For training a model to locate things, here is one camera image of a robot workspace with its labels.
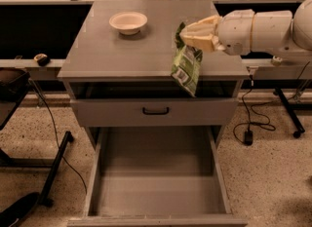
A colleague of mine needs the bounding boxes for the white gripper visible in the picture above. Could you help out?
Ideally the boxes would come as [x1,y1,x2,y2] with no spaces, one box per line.
[179,10,255,56]

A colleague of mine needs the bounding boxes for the green jalapeno chip bag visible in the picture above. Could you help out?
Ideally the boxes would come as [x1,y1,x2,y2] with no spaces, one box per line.
[171,22,203,97]

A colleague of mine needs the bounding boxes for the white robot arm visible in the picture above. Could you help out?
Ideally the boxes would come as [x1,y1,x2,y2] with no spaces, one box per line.
[179,0,312,61]

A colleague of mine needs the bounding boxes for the closed grey drawer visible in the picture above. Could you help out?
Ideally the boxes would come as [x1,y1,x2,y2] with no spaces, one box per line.
[71,98,238,127]

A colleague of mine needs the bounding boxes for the grey drawer cabinet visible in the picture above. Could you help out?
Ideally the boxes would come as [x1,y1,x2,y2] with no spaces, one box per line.
[58,0,248,143]

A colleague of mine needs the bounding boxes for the open grey drawer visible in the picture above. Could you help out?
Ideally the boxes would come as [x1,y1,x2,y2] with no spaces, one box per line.
[67,127,247,227]

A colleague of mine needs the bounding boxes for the small clear bottle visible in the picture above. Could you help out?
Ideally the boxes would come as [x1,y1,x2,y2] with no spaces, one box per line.
[271,56,283,66]

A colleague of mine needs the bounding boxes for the white paper bowl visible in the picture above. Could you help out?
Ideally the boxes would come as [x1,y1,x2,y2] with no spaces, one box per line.
[109,12,147,35]

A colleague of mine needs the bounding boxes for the black wheeled stand right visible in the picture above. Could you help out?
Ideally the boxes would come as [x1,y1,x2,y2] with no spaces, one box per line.
[274,80,312,138]

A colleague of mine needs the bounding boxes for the black yellow tape measure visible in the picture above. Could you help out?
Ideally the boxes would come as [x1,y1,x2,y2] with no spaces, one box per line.
[34,54,51,66]

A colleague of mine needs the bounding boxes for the black rolling stand left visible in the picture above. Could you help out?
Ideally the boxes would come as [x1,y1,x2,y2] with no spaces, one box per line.
[0,68,74,208]

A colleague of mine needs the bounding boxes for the black shoe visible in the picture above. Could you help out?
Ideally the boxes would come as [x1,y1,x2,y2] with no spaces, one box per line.
[0,192,39,227]

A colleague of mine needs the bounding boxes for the black drawer handle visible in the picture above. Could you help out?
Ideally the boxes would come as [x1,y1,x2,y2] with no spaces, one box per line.
[141,107,170,116]

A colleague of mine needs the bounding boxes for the black power cable with adapter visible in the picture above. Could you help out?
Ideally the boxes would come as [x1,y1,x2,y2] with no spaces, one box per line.
[232,74,277,146]

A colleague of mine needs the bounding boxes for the black thin cable left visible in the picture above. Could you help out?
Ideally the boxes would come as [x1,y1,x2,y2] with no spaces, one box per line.
[29,80,88,194]

